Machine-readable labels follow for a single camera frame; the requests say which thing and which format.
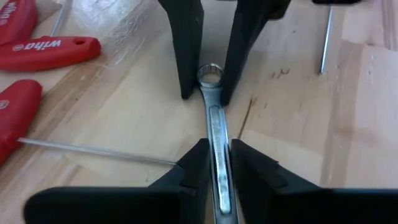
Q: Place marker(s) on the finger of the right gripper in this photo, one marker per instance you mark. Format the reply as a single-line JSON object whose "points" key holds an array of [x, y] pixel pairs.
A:
{"points": [[248, 25], [186, 37]]}

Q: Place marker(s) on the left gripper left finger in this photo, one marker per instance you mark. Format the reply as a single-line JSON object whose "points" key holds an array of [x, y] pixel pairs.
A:
{"points": [[124, 205]]}

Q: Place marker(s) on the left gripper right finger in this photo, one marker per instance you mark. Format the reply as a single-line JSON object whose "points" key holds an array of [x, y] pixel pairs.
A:
{"points": [[295, 202]]}

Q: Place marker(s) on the silver combination wrench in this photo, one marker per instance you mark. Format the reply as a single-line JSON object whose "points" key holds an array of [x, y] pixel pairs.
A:
{"points": [[217, 130]]}

